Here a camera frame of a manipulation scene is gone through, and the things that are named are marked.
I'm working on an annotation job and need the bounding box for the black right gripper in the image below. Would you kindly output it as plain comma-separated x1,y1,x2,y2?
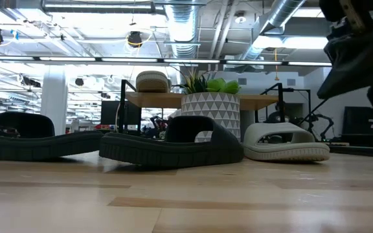
317,0,373,114

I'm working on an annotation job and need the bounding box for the light grey rubber slide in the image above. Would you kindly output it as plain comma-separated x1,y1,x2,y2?
135,70,172,94
243,122,332,162

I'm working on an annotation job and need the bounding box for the black rubber slide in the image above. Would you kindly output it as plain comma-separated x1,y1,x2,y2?
0,111,105,162
98,115,245,168

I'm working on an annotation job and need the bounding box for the wooden shelf with black legs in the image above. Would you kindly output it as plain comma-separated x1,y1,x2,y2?
118,79,286,134

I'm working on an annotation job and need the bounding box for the black cabinet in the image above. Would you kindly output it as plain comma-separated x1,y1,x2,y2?
341,105,373,149

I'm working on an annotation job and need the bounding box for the succulent in triangle-patterned pot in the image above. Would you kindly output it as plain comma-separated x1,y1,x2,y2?
179,69,242,143

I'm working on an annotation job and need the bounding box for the long ceiling light strip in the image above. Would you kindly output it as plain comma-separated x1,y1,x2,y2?
0,55,333,68

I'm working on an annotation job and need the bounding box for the black background monitor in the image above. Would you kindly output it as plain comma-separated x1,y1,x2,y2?
100,100,142,132

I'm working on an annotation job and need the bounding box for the white round pillar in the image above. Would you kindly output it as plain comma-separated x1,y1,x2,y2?
40,69,69,136

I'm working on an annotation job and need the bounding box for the yellow hanging cord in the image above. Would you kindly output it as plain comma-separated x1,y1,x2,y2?
273,48,280,82

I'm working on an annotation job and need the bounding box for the silver spiral ventilation duct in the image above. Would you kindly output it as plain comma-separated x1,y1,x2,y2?
164,0,201,59
240,0,307,61

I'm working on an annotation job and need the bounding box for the black aluminium table frame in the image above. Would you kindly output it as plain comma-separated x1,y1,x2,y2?
315,139,373,159

